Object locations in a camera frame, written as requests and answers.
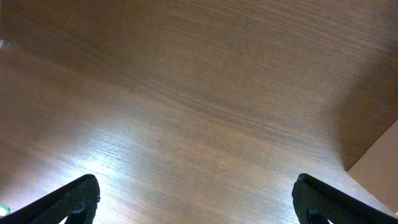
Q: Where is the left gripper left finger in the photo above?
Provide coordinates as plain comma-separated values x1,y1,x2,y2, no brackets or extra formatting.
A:
1,174,100,224

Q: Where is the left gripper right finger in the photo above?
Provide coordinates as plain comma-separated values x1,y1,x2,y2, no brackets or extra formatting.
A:
292,173,397,224

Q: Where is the brown cardboard box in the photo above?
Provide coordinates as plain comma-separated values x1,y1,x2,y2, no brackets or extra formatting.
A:
348,123,397,214

